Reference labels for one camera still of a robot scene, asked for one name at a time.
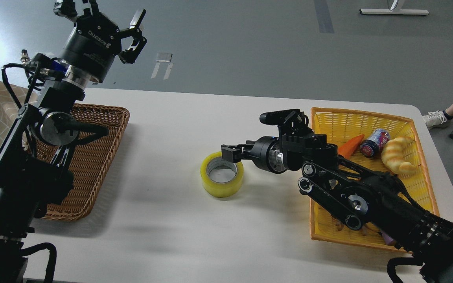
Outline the orange toy carrot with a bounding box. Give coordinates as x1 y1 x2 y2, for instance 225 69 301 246
338 134 365 160

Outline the brown wicker basket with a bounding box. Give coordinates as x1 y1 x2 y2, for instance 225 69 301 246
0 103 130 222

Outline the small soda can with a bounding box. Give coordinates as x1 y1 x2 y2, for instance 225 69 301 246
359 128 390 158

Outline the purple foam block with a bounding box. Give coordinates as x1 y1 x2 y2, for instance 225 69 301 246
379 230 397 246

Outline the toy croissant bread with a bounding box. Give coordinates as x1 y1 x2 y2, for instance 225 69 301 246
381 136 417 175

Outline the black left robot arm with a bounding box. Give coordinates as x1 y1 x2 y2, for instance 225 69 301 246
0 0 147 283

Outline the white sneaker foot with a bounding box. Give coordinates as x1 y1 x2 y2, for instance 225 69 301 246
422 110 453 129

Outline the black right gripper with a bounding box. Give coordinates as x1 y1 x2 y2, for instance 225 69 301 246
221 136 282 174

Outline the yellow tape roll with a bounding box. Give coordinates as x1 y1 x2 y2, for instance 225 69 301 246
200 152 244 198

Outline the white stand base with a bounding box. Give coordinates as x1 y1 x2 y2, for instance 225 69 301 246
359 0 429 16

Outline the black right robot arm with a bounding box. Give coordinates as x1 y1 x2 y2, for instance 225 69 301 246
221 109 453 283

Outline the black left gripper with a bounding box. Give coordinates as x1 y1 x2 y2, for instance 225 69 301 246
53 0 147 83

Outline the yellow plastic basket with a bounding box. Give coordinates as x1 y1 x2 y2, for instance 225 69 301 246
309 107 439 253

